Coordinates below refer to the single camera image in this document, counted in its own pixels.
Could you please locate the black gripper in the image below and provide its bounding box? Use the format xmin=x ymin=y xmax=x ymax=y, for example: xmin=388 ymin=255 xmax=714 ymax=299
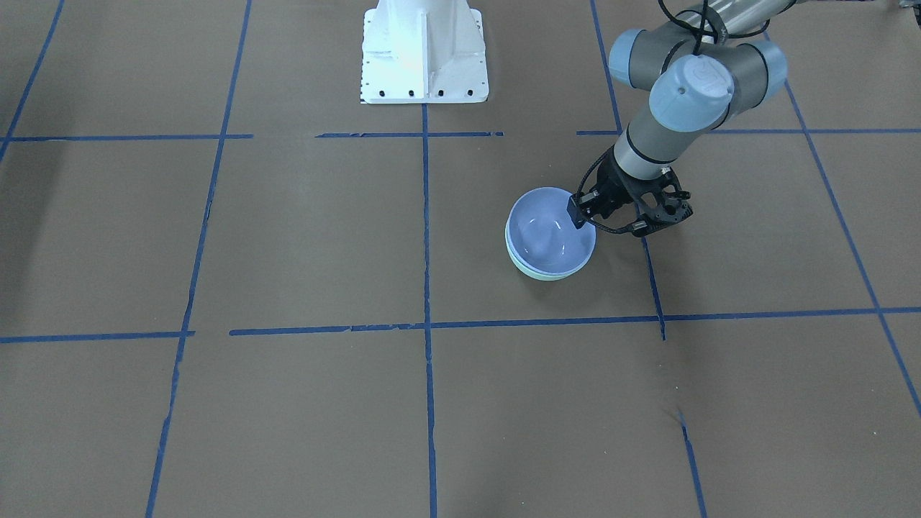
xmin=566 ymin=147 xmax=648 ymax=230

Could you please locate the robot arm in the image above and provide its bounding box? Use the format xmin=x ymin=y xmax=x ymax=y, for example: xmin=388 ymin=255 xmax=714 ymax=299
xmin=567 ymin=1 xmax=793 ymax=238

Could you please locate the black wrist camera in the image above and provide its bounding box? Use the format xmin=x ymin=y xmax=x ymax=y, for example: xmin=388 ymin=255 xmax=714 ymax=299
xmin=626 ymin=166 xmax=694 ymax=238

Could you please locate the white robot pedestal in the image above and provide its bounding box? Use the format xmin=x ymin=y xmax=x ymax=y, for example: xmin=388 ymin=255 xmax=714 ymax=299
xmin=360 ymin=1 xmax=490 ymax=104

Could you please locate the green bowl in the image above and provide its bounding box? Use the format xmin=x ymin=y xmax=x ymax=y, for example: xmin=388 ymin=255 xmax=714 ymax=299
xmin=504 ymin=232 xmax=596 ymax=281

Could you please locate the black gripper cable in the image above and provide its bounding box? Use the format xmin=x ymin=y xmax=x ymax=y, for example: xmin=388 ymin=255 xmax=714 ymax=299
xmin=576 ymin=155 xmax=648 ymax=235

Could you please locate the blue bowl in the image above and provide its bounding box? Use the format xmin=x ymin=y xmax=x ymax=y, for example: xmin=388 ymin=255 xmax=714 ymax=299
xmin=504 ymin=186 xmax=596 ymax=238

